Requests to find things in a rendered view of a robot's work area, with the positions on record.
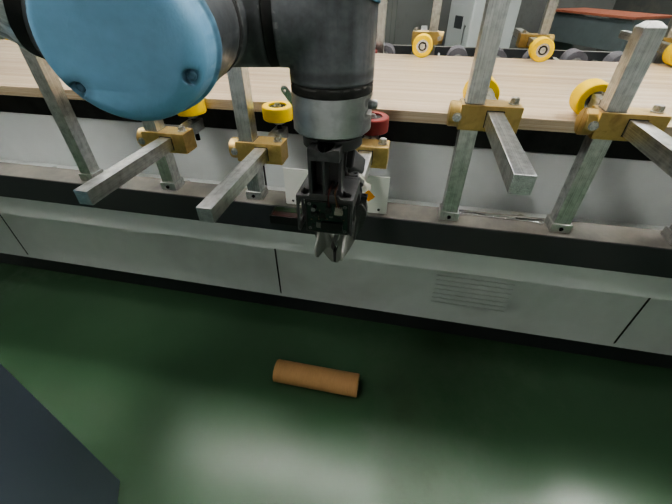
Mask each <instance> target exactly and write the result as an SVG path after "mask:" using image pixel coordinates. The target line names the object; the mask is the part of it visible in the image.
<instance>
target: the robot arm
mask: <svg viewBox="0 0 672 504"><path fill-rule="evenodd" d="M378 3H379V4H380V3H381V0H0V36H1V37H3V38H6V39H8V40H10V41H12V42H15V43H17V44H18V45H19V46H20V47H21V48H23V49H24V50H26V51H27V52H29V53H31V54H33V55H35V56H38V57H41V58H43V59H45V60H46V61H47V63H48V64H49V65H50V67H51V68H52V69H53V71H54V72H55V73H56V74H57V75H58V77H59V78H60V79H61V80H62V81H63V82H64V83H65V84H66V85H67V86H68V87H70V88H71V89H72V90H73V91H74V92H75V93H77V94H78V95H79V96H80V97H82V98H83V99H84V100H86V101H87V102H89V103H91V104H92V105H94V106H96V107H97V108H99V109H101V110H104V111H106V112H108V113H110V114H113V115H116V116H119V117H122V118H126V119H131V120H139V121H154V120H161V119H166V118H169V117H172V116H174V115H176V114H179V113H180V112H183V111H185V110H188V109H190V108H192V107H193V106H195V105H196V104H198V103H199V102H201V101H202V100H203V99H204V98H205V97H206V96H207V95H208V94H209V93H210V91H211V90H212V89H213V87H214V85H215V84H216V82H217V81H218V80H219V79H220V78H221V77H222V76H223V75H225V74H226V73H227V72H229V71H230V70H231V69H232V68H233V67H281V68H289V69H290V80H291V96H292V109H293V122H294V129H295V130H296V131H297V132H298V133H299V134H300V135H302V136H303V143H304V145H305V146H306V147H307V161H308V175H307V177H306V179H305V180H304V182H303V184H302V185H301V187H300V189H299V190H298V192H297V194H296V206H297V218H298V230H301V229H302V227H303V225H304V223H305V217H306V230H307V231H315V237H316V243H315V248H314V252H315V256H316V257H317V258H318V257H319V256H320V255H321V254H322V252H324V253H325V255H326V256H327V257H328V258H329V259H330V260H331V261H332V262H336V263H338V262H339V261H342V260H343V258H344V257H345V255H346V254H347V253H348V251H349V250H350V248H351V246H352V244H353V243H354V241H355V238H356V235H357V234H358V232H359V231H360V229H361V228H362V226H363V225H364V223H365V220H366V217H367V212H368V205H367V197H368V194H366V193H363V189H362V186H363V185H364V182H365V181H364V180H363V179H362V178H361V177H360V176H359V174H362V173H363V172H364V166H365V158H364V157H363V156H362V155H361V154H360V153H359V152H358V151H356V150H355V149H357V148H359V147H360V146H361V145H362V136H363V135H364V134H365V133H367V132H368V131H369V130H370V128H371V112H372V109H376V108H377V107H378V101H377V100H375V99H371V97H372V95H373V81H374V66H375V50H376V35H377V19H378ZM304 201H305V204H304ZM300 202H301V206H302V216H300ZM334 234H339V237H338V240H337V243H338V246H337V248H336V246H335V244H334V241H333V238H334Z"/></svg>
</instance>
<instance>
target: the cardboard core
mask: <svg viewBox="0 0 672 504"><path fill-rule="evenodd" d="M359 378H360V374H358V373H353V372H347V371H342V370H336V369H331V368H326V367H320V366H315V365H309V364H304V363H298V362H293V361H287V360H282V359H278V360H277V361H276V363H275V366H274V370H273V382H278V383H283V384H288V385H293V386H298V387H303V388H308V389H314V390H319V391H324V392H329V393H334V394H339V395H344V396H349V397H355V398H356V397H357V392H358V386H359Z"/></svg>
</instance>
